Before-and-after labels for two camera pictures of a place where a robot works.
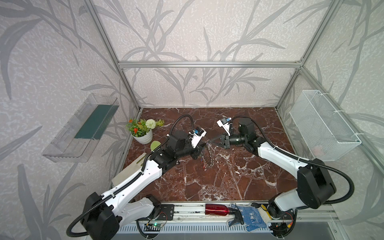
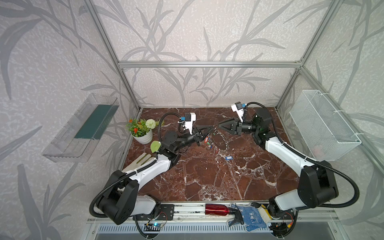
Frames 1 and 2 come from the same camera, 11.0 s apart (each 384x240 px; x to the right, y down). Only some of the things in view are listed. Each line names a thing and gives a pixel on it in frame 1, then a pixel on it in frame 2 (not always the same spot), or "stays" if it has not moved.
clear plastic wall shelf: x=76 y=141 stays
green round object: x=154 y=144 stays
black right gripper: x=225 y=141 -> x=237 y=126
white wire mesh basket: x=324 y=133 stays
